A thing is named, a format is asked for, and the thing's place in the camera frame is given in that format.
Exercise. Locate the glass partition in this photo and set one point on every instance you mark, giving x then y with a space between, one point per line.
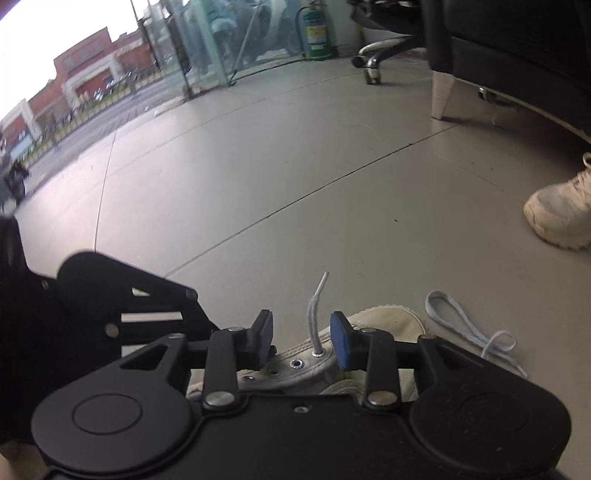
207 41

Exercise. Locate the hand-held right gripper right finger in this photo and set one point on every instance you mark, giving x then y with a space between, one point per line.
340 341

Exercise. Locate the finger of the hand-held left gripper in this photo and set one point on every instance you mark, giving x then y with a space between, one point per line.
184 314

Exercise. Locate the street fence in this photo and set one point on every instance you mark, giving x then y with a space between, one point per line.
92 104

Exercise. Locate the red brick building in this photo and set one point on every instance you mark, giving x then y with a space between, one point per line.
87 64

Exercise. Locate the light blue shoelace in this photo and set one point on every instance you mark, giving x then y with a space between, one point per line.
313 323

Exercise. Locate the white canvas shoe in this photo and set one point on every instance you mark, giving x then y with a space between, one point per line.
392 323

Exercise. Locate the black sofa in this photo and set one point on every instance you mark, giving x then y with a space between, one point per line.
508 37

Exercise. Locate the parked scooter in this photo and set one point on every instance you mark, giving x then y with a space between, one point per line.
272 23

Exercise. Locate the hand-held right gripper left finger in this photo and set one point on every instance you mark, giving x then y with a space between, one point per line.
264 337

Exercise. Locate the green fire extinguisher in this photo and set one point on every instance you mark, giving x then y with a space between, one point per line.
316 32

